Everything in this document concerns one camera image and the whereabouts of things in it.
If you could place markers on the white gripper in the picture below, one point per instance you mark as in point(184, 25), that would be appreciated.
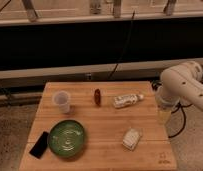
point(164, 111)

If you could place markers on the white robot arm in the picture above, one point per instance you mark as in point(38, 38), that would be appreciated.
point(178, 82)

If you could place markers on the white sponge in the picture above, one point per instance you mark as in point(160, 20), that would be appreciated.
point(131, 138)

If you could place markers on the green plate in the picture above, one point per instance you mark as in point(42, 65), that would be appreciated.
point(67, 138)

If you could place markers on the clear plastic cup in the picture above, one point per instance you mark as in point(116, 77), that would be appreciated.
point(62, 99)

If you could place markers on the black smartphone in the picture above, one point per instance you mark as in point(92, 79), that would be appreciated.
point(40, 146)

